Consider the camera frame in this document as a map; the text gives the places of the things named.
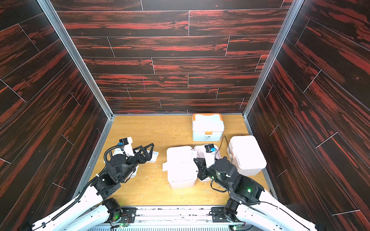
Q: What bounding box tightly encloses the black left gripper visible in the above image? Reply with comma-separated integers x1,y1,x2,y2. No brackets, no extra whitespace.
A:
118,143,153,183

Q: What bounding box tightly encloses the white gauze packet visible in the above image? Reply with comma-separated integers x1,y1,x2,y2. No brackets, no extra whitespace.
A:
147,151,159,163
112,148,123,156

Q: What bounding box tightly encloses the pink medicine chest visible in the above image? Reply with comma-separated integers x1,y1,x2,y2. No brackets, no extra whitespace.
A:
163,144,221,189

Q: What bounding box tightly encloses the white orange-trimmed medicine chest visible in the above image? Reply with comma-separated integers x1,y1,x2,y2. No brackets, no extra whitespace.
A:
192,113,225,141

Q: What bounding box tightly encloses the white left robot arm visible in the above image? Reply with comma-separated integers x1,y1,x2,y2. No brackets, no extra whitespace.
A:
18,141,154,231

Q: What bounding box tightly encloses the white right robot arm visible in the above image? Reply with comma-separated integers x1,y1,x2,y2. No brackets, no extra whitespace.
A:
194,157,325,231

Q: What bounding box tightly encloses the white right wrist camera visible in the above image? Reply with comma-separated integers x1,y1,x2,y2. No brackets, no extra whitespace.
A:
204,143,216,168

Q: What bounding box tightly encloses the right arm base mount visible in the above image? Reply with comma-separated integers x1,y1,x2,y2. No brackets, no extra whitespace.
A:
209,207,230,223

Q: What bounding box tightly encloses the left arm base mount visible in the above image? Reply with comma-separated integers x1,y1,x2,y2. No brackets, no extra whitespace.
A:
106,207,137,224

